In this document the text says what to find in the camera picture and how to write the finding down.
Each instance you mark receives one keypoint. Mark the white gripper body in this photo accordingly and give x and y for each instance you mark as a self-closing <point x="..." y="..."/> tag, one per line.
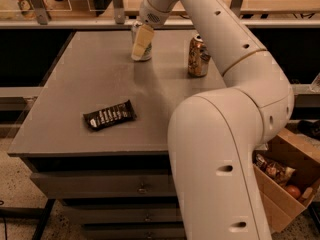
<point x="149" y="17"/>

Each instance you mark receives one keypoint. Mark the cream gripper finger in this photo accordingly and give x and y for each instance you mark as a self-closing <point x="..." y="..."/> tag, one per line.
<point x="142" y="42"/>

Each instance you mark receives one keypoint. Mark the white green 7up can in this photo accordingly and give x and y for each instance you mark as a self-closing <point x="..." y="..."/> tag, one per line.
<point x="145" y="50"/>

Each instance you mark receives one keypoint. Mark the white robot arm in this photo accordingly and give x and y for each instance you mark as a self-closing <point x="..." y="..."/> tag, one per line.
<point x="212" y="135"/>

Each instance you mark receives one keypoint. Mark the gold brown soda can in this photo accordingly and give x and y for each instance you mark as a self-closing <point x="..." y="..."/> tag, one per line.
<point x="198" y="60"/>

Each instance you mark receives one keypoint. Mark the black rxbar chocolate bar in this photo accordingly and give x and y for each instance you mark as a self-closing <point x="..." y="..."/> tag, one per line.
<point x="110" y="116"/>

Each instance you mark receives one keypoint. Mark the grey drawer cabinet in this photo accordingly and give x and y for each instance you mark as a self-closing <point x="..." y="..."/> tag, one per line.
<point x="96" y="174"/>

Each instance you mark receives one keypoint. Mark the orange item behind glass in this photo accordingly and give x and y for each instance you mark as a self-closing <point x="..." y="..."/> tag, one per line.
<point x="26" y="8"/>

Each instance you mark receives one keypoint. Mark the wooden shelf with metal posts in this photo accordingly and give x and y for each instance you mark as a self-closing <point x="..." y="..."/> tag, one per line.
<point x="80" y="12"/>

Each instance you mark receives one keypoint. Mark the snack bag in box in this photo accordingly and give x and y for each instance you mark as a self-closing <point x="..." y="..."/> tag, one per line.
<point x="278" y="172"/>

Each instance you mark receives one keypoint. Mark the red apple in box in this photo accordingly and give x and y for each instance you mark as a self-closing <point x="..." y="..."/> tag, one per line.
<point x="293" y="191"/>

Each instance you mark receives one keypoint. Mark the cardboard box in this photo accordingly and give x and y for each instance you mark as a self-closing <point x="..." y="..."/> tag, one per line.
<point x="293" y="151"/>

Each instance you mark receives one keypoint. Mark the top drawer handle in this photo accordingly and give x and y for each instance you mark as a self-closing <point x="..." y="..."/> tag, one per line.
<point x="142" y="189"/>

